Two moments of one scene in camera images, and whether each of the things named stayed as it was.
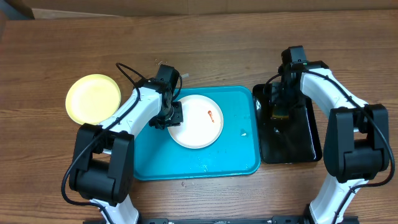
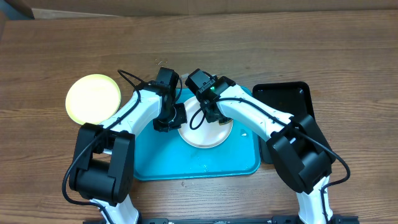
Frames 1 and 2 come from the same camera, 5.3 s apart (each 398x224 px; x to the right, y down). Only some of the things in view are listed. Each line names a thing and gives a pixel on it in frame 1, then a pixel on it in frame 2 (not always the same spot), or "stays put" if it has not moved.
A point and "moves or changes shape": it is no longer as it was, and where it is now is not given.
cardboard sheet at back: x=46 y=9 stays put
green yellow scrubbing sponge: x=280 y=114 moves or changes shape
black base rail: x=273 y=219 stays put
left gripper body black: x=171 y=118 stays put
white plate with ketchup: x=203 y=122 moves or changes shape
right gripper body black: x=280 y=101 → x=212 y=115
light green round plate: x=91 y=98 stays put
